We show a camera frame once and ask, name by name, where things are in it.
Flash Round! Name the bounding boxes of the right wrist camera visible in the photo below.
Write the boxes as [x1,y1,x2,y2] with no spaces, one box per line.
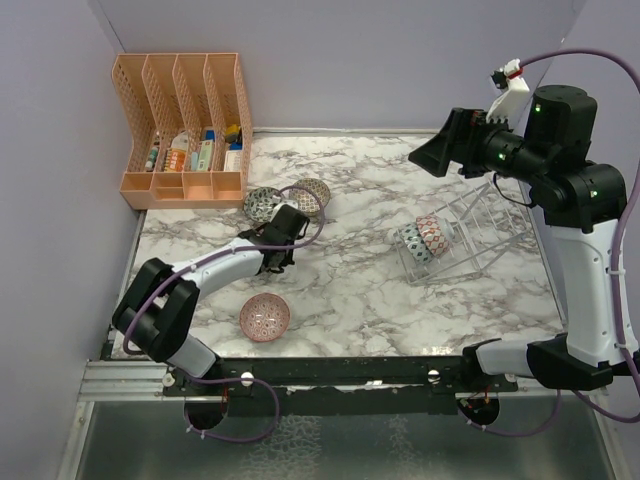
[486,58,530,123]

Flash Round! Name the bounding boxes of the red circle pattern bowl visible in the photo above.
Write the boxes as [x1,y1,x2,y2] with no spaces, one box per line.
[239,293,291,343]

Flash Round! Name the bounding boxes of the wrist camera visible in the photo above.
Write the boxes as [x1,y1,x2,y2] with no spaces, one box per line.
[273,197,299,214]
[486,58,530,123]

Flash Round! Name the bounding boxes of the red geometric pattern bowl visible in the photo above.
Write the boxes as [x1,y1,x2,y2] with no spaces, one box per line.
[416,214,455,258]

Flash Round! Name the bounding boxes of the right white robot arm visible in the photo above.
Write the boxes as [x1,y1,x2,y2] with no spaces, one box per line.
[409,85,639,391]

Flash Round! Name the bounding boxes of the purple cable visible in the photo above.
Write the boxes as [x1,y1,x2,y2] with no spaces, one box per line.
[122,185,326,444]
[467,49,640,437]

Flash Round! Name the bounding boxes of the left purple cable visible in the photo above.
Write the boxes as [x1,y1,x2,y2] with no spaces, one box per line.
[122,185,326,444]

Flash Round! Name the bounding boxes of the orange plastic desk organizer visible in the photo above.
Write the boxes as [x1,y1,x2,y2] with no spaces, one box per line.
[112,53,253,210]

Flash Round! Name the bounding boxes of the white wire dish rack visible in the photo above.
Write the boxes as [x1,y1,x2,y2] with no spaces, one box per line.
[392,181,530,285]

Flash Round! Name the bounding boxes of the brown tile pattern bowl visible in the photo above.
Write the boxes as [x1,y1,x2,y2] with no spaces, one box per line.
[288,178,331,217]

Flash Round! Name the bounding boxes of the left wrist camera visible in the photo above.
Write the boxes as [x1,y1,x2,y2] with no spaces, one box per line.
[273,197,299,214]

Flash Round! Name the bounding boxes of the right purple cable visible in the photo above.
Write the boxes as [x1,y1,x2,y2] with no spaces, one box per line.
[467,49,640,437]

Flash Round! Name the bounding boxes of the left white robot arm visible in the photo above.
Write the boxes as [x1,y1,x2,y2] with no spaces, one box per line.
[112,205,310,395]

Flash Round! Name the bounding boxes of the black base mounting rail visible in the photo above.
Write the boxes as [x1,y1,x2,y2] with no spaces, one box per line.
[99,327,521,417]

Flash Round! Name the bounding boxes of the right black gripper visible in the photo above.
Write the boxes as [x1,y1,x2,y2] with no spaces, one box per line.
[410,106,550,184]

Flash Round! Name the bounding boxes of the blue floral pattern bowl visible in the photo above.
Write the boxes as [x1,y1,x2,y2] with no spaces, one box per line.
[398,222,434,265]

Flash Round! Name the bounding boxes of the green leaf pattern bowl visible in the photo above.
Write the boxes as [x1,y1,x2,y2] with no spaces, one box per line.
[243,187,282,223]

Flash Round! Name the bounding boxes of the items in organizer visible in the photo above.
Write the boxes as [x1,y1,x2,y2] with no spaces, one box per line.
[144,124,243,172]

